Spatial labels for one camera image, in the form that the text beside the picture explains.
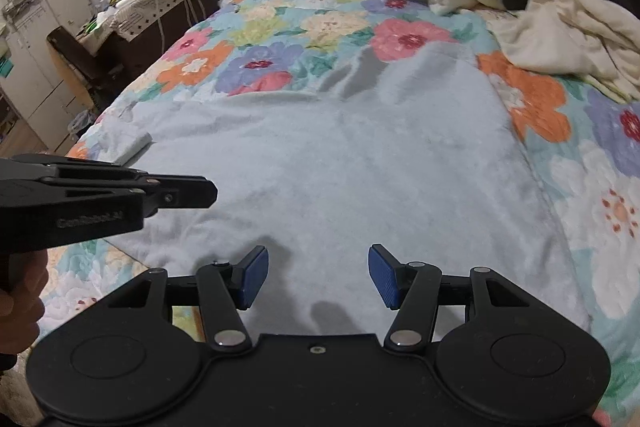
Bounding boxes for person's right hand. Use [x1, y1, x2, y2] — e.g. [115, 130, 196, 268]
[592, 409, 612, 427]

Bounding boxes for cream blanket pile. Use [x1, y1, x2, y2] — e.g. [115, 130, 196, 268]
[424, 0, 639, 102]

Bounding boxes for person's left hand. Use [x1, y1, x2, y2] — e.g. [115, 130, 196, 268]
[0, 251, 49, 355]

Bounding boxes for floral quilt bedspread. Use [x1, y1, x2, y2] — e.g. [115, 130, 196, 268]
[40, 0, 639, 426]

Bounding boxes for patterned table cloth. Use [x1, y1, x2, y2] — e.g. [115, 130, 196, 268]
[107, 0, 206, 41]

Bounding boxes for dark wooden side table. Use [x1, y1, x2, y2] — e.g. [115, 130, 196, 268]
[46, 0, 237, 93]

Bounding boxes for white cabinet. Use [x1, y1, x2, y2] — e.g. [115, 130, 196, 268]
[1, 0, 93, 150]

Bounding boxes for light grey fleece garment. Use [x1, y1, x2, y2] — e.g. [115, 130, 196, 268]
[92, 41, 591, 341]

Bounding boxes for white charging cable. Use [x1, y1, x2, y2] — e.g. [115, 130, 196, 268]
[150, 0, 202, 40]

